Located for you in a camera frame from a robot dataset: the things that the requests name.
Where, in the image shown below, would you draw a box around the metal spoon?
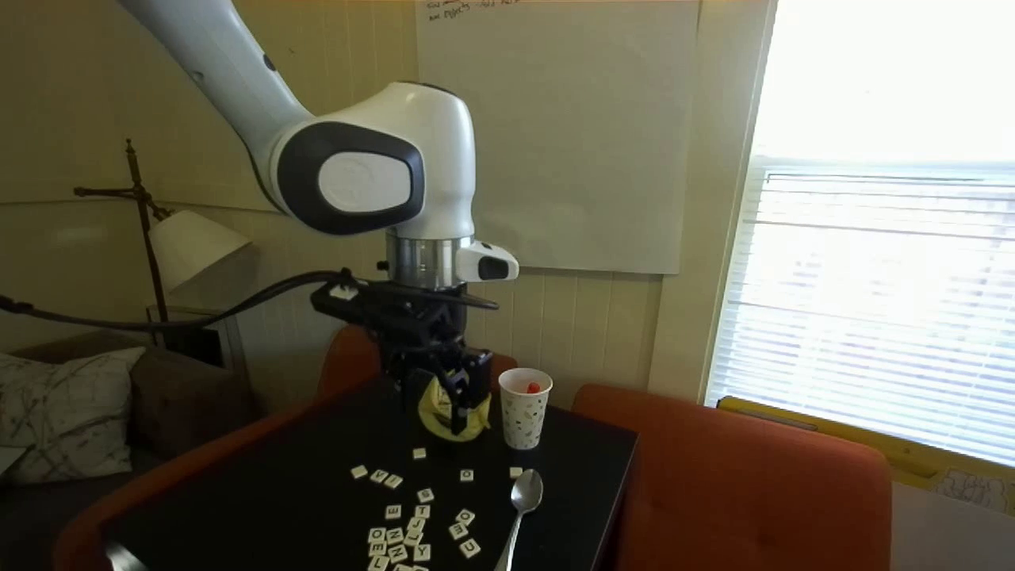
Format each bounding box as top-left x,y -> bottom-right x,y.
492,465 -> 550,571

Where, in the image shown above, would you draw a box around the orange armchair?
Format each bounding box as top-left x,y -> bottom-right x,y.
568,382 -> 897,571

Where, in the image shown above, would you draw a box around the yellow wooden ledge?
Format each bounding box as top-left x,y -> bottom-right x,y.
714,394 -> 1015,491

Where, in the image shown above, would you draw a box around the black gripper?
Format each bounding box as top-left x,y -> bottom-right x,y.
375,314 -> 496,436

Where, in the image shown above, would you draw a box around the white framed dark box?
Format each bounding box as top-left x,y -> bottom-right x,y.
144,305 -> 254,373

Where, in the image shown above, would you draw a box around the white dotted paper cup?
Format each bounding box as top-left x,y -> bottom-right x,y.
496,366 -> 556,453

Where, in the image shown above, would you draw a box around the yellow crumpled bag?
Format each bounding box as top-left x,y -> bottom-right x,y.
417,370 -> 496,445

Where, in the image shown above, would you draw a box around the large white paper sheet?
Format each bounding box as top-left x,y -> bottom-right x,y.
411,0 -> 704,279

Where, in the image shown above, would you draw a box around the floor lamp with white shade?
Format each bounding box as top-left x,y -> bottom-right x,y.
70,137 -> 254,345

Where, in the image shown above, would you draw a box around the white window blinds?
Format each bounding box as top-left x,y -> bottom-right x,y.
704,157 -> 1015,470

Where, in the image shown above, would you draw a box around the brown cushion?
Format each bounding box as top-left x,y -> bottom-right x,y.
127,342 -> 263,460

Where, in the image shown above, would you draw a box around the shiny metal object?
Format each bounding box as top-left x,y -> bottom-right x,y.
103,539 -> 152,571

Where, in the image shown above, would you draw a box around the long orange sofa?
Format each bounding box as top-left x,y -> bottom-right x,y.
48,319 -> 521,571

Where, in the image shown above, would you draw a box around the white patterned pillow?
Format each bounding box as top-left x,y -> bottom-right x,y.
0,342 -> 148,488

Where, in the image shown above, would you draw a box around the black square side table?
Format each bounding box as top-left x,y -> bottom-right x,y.
98,361 -> 642,571

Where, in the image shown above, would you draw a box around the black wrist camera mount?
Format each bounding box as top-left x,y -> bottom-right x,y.
309,269 -> 505,327

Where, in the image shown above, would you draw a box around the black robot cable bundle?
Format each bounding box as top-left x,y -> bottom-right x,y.
0,268 -> 343,337

